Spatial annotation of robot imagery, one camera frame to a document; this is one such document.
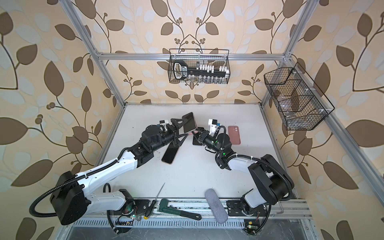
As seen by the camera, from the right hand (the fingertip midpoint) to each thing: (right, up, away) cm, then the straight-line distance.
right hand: (190, 131), depth 76 cm
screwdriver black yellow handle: (-19, -37, -2) cm, 42 cm away
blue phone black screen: (+3, -6, 0) cm, 6 cm away
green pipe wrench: (-13, -38, -3) cm, 40 cm away
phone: (0, +3, +1) cm, 4 cm away
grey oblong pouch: (+13, -36, -4) cm, 39 cm away
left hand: (0, +3, -7) cm, 8 cm away
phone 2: (-13, -16, +17) cm, 27 cm away
